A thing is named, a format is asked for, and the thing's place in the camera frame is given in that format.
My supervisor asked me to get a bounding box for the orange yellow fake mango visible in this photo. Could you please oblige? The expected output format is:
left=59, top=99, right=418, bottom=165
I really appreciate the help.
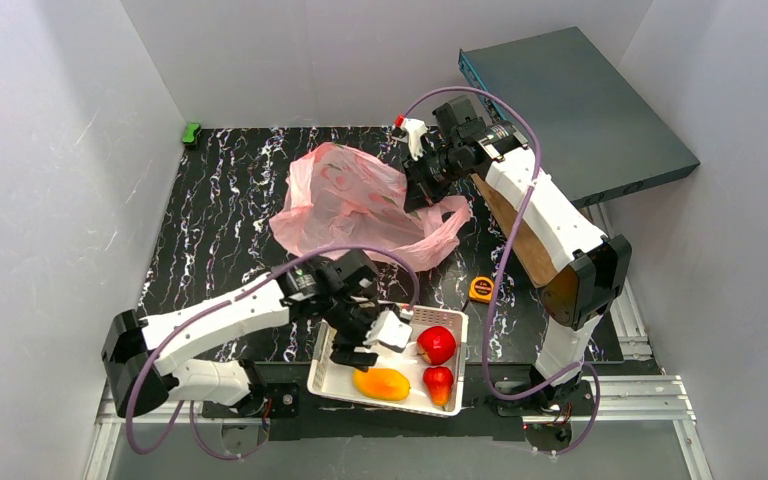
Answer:
left=352, top=368, right=411, bottom=402

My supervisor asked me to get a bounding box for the red fake apple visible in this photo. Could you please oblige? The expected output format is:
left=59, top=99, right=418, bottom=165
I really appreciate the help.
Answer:
left=416, top=326, right=458, bottom=366

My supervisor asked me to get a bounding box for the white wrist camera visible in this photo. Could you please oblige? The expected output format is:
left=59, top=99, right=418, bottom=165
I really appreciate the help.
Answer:
left=362, top=305, right=414, bottom=353
left=392, top=115, right=428, bottom=160

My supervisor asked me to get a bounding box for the aluminium frame rail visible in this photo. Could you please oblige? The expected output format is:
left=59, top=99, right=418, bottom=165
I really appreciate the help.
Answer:
left=84, top=375, right=712, bottom=479

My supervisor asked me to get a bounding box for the dark teal flat box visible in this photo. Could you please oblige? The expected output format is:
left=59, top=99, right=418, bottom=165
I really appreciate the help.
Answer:
left=458, top=27, right=700, bottom=207

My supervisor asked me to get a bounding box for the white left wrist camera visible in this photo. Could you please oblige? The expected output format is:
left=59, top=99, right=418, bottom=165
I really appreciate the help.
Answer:
left=362, top=305, right=414, bottom=353

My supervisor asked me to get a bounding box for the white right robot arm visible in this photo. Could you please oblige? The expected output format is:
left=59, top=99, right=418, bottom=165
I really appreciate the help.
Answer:
left=394, top=87, right=632, bottom=405

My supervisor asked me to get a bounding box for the brown wooden board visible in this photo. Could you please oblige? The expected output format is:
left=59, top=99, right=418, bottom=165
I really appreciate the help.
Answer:
left=471, top=174, right=558, bottom=288

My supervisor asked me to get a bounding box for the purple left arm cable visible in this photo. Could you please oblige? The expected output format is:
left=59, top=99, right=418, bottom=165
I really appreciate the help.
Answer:
left=124, top=243, right=422, bottom=462

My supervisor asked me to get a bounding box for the green black small object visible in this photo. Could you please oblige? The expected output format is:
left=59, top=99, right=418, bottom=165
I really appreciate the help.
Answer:
left=181, top=122, right=201, bottom=149

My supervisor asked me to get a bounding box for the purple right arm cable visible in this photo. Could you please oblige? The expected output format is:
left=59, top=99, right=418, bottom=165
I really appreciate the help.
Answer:
left=403, top=86, right=601, bottom=458

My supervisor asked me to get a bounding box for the red fake pear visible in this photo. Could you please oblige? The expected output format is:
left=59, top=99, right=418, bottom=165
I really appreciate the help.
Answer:
left=423, top=366, right=454, bottom=407

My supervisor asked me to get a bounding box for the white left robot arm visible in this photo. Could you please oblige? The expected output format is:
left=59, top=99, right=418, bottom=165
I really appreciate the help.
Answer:
left=101, top=249, right=413, bottom=417

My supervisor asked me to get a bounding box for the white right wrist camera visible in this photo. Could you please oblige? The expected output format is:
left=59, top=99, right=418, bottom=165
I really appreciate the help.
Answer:
left=392, top=115, right=428, bottom=160

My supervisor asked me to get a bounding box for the white perforated plastic basket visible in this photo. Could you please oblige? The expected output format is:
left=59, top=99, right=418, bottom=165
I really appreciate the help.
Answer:
left=307, top=306, right=469, bottom=417

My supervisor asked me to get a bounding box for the pink plastic bag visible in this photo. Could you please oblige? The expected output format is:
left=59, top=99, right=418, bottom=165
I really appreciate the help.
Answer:
left=269, top=142, right=472, bottom=272

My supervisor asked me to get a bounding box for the orange tape measure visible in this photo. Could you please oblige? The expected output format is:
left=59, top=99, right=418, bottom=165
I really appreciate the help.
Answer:
left=468, top=276, right=495, bottom=305

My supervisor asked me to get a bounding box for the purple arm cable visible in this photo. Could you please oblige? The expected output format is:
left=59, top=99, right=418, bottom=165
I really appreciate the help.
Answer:
left=124, top=243, right=422, bottom=462
left=403, top=86, right=601, bottom=458

